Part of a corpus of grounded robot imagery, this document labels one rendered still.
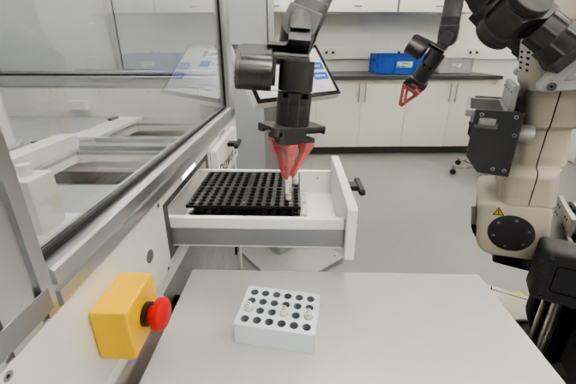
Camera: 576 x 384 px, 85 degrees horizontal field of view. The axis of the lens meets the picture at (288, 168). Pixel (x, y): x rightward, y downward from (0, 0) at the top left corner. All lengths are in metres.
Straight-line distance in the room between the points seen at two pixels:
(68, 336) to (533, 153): 0.99
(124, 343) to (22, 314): 0.13
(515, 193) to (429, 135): 3.08
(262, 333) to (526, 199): 0.74
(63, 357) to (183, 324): 0.22
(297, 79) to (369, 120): 3.24
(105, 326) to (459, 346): 0.49
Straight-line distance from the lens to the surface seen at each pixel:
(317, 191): 0.82
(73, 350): 0.44
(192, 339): 0.58
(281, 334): 0.53
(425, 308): 0.65
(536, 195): 1.00
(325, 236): 0.60
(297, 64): 0.51
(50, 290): 0.39
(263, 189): 0.69
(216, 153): 0.87
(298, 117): 0.52
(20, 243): 0.36
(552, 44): 0.78
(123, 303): 0.44
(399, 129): 3.87
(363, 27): 4.32
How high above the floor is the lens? 1.19
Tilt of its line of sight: 21 degrees down
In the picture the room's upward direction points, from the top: straight up
